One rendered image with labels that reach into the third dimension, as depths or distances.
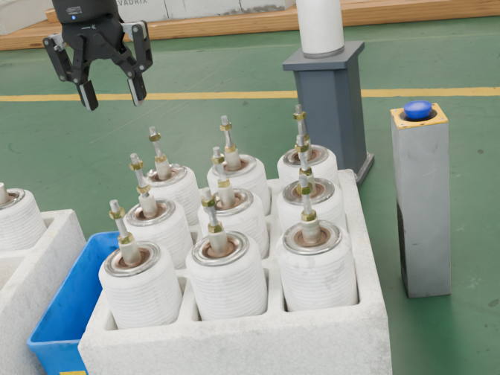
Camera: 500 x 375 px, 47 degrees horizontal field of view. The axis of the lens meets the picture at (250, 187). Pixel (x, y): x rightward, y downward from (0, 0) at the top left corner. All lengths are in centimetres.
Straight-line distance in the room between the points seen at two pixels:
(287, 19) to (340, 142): 161
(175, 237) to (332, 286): 26
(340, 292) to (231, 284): 14
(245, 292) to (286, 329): 7
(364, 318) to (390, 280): 35
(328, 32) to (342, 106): 16
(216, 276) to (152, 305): 10
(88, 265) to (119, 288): 37
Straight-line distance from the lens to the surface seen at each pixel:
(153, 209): 85
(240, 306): 73
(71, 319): 104
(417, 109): 85
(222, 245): 72
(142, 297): 74
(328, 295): 72
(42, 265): 101
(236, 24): 296
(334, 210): 80
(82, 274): 108
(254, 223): 81
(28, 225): 105
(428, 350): 92
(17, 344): 95
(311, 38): 125
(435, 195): 90
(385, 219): 121
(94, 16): 73
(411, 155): 86
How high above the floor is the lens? 65
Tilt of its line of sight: 28 degrees down
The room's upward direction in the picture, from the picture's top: 12 degrees counter-clockwise
